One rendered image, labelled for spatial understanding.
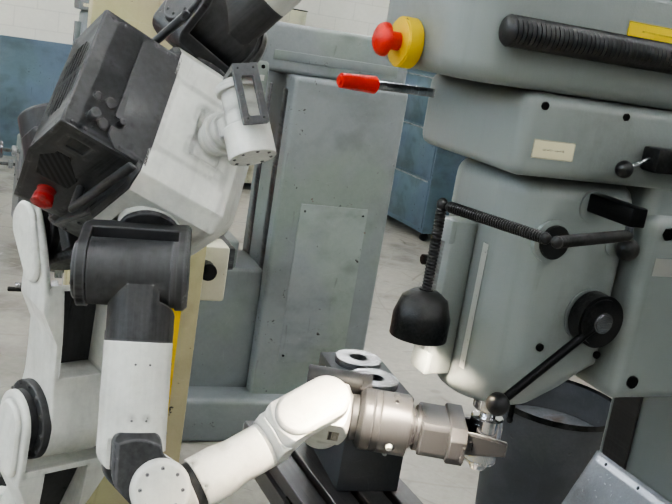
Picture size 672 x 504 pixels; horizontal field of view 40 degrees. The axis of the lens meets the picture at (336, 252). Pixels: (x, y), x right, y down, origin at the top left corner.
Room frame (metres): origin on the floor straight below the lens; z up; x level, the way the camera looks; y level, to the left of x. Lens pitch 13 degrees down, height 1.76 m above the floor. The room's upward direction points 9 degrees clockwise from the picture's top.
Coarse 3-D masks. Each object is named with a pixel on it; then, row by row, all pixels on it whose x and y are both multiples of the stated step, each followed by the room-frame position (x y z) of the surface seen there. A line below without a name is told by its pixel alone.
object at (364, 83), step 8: (344, 80) 1.22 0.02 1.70; (352, 80) 1.22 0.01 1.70; (360, 80) 1.23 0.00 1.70; (368, 80) 1.23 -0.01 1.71; (376, 80) 1.24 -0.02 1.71; (344, 88) 1.22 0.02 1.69; (352, 88) 1.23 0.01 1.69; (360, 88) 1.23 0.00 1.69; (368, 88) 1.23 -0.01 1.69; (376, 88) 1.23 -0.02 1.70; (384, 88) 1.25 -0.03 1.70; (392, 88) 1.25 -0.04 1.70; (400, 88) 1.26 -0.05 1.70; (408, 88) 1.26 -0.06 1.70; (416, 88) 1.27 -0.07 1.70; (424, 88) 1.27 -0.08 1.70; (432, 88) 1.28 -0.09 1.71; (432, 96) 1.28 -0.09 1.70
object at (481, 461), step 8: (472, 424) 1.23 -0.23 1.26; (472, 432) 1.23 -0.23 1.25; (480, 432) 1.22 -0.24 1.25; (488, 432) 1.22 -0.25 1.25; (496, 432) 1.23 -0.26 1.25; (464, 456) 1.24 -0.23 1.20; (472, 456) 1.23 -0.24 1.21; (480, 456) 1.22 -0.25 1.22; (472, 464) 1.23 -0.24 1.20; (480, 464) 1.22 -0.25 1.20; (488, 464) 1.23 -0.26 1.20
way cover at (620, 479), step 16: (592, 464) 1.53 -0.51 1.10; (608, 464) 1.51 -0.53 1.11; (592, 480) 1.51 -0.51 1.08; (608, 480) 1.49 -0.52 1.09; (624, 480) 1.47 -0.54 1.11; (576, 496) 1.51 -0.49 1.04; (592, 496) 1.49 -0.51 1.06; (608, 496) 1.47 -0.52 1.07; (624, 496) 1.45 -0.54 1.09; (640, 496) 1.42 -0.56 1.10; (656, 496) 1.40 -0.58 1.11
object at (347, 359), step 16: (336, 352) 1.76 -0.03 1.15; (352, 352) 1.74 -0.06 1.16; (368, 352) 1.75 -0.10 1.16; (352, 368) 1.67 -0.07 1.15; (368, 368) 1.66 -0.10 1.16; (384, 368) 1.71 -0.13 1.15; (384, 384) 1.59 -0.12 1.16; (400, 384) 1.64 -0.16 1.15; (336, 448) 1.58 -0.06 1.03; (352, 448) 1.55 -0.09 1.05; (336, 464) 1.56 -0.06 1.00; (352, 464) 1.55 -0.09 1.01; (368, 464) 1.56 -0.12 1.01; (384, 464) 1.57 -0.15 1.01; (400, 464) 1.58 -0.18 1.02; (336, 480) 1.55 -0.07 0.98; (352, 480) 1.55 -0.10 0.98; (368, 480) 1.56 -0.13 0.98; (384, 480) 1.57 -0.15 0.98
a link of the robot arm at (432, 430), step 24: (384, 408) 1.22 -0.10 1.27; (408, 408) 1.22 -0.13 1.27; (432, 408) 1.26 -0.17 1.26; (456, 408) 1.27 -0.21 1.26; (384, 432) 1.20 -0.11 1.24; (408, 432) 1.20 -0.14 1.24; (432, 432) 1.20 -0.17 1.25; (456, 432) 1.20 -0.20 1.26; (432, 456) 1.21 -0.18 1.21; (456, 456) 1.19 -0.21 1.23
